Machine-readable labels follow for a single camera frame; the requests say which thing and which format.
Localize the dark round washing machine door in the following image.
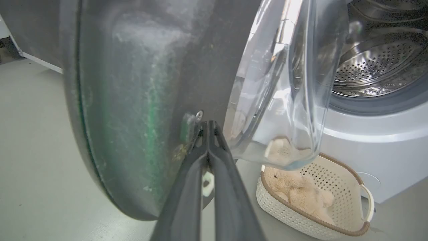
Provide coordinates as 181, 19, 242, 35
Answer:
60, 0, 349, 221

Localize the beige plush toy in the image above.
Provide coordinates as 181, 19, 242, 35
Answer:
264, 138, 336, 225

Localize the perforated steel washer drum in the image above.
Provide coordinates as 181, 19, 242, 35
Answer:
333, 0, 428, 98

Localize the cream perforated laundry basket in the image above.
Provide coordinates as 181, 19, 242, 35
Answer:
256, 153, 375, 241

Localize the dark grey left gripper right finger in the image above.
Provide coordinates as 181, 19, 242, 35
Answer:
208, 120, 266, 241

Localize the white front-load washing machine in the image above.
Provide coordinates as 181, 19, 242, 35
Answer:
318, 0, 428, 204

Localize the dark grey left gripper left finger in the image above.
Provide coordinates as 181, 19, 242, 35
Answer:
150, 121, 210, 241

